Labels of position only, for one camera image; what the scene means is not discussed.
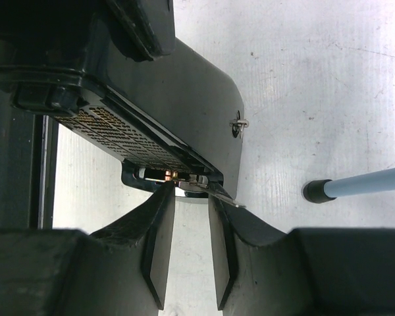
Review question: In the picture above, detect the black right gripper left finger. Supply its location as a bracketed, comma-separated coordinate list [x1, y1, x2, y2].
[0, 182, 175, 315]

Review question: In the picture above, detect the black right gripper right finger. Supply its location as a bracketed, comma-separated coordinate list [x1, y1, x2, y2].
[209, 189, 395, 315]

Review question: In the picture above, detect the black metronome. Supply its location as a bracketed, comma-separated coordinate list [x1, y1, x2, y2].
[0, 1, 248, 207]

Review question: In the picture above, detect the light blue music stand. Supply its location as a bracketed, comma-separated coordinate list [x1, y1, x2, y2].
[302, 168, 395, 203]

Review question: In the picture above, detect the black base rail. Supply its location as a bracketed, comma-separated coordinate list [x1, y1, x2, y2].
[0, 113, 59, 230]

